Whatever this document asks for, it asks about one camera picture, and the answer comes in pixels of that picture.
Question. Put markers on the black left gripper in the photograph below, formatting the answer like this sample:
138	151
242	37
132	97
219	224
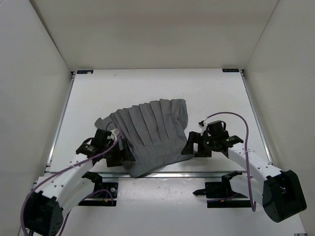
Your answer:
123	154

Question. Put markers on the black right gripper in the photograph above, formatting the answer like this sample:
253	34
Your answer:
189	149

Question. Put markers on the grey pleated skirt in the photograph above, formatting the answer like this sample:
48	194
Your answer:
155	133

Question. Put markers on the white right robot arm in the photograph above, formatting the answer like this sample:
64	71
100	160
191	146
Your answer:
278	192

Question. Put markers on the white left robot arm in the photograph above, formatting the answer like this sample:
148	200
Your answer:
47	207

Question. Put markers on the blue label right corner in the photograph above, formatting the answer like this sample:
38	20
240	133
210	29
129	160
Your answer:
230	70

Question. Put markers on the blue label corner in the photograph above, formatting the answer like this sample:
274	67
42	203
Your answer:
230	70
84	72

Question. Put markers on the blue label left corner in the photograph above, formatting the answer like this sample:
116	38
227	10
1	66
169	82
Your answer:
84	72

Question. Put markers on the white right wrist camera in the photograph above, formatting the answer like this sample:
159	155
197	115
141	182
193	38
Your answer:
203	125

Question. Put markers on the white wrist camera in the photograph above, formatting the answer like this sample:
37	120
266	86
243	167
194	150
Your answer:
203	125
114	134

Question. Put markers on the aluminium rail along table front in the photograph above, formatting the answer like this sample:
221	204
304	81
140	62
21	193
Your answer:
168	175

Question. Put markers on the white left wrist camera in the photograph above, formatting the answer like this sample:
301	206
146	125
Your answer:
114	134

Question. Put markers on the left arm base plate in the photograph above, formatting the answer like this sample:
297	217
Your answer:
106	196

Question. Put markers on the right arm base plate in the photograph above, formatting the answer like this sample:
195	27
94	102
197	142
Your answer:
219	194

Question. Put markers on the aluminium rail left table edge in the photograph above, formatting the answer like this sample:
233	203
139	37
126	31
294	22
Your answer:
56	135

